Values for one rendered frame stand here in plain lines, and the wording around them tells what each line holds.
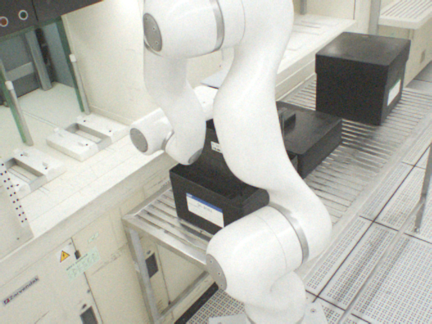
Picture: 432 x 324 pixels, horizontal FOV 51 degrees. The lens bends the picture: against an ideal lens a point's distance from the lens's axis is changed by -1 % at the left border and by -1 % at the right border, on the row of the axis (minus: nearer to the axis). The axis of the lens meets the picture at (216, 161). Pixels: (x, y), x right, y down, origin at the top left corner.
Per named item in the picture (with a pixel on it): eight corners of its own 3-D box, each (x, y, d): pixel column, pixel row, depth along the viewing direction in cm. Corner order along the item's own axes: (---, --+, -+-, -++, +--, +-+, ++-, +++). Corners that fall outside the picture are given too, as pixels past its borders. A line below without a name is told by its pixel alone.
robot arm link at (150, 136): (197, 116, 107) (170, 93, 110) (155, 141, 99) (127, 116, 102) (191, 140, 113) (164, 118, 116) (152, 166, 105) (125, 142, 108)
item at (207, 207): (175, 215, 145) (166, 170, 135) (230, 172, 161) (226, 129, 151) (244, 252, 129) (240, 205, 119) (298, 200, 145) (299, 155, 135)
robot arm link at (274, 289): (319, 312, 88) (324, 218, 75) (240, 363, 81) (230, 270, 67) (279, 274, 97) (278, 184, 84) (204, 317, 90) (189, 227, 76)
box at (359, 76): (380, 126, 177) (387, 65, 162) (312, 111, 191) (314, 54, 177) (404, 96, 195) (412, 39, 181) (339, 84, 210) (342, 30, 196)
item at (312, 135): (301, 181, 153) (301, 148, 146) (232, 155, 170) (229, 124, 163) (344, 141, 171) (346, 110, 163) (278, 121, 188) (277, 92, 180)
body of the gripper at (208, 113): (173, 121, 118) (202, 103, 124) (202, 131, 112) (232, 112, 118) (168, 94, 114) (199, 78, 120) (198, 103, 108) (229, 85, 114)
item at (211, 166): (183, 180, 139) (168, 84, 122) (226, 150, 152) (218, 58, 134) (247, 210, 125) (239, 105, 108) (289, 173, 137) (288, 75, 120)
